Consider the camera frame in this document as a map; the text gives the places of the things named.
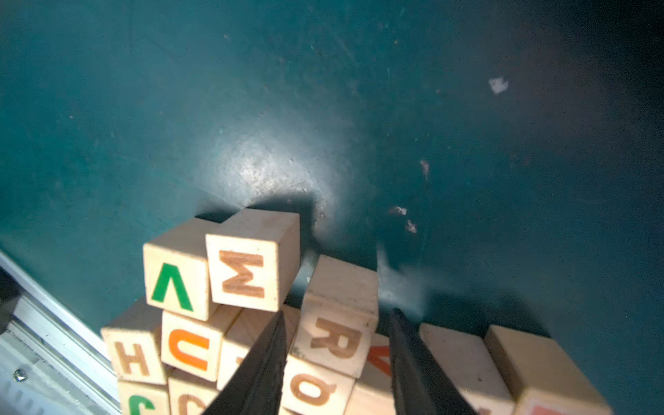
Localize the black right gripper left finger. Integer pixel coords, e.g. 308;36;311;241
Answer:
204;311;288;414

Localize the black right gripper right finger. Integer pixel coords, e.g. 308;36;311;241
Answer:
389;308;476;415

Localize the wooden block letter R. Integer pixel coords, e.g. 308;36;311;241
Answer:
290;255;379;379

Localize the wooden block letter O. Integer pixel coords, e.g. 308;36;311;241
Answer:
281;356;356;415

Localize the wooden block letter H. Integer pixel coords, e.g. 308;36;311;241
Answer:
100;297;169;385

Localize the wooden block letter M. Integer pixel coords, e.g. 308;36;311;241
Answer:
205;209;301;312

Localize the plain wooden block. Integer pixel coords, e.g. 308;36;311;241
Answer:
419;323;515;415

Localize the wooden block brown C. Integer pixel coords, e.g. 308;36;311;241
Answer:
168;369;219;415

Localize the wooden block orange U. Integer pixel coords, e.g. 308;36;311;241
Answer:
161;305;243;382

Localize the wooden block green J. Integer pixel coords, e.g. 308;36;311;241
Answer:
118;380;170;415

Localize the wooden block right edge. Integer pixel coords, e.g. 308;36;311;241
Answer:
484;325;613;415

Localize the wooden block green V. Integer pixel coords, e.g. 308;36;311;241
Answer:
143;218;217;322

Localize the aluminium front rail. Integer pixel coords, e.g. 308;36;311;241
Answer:
1;254;120;414

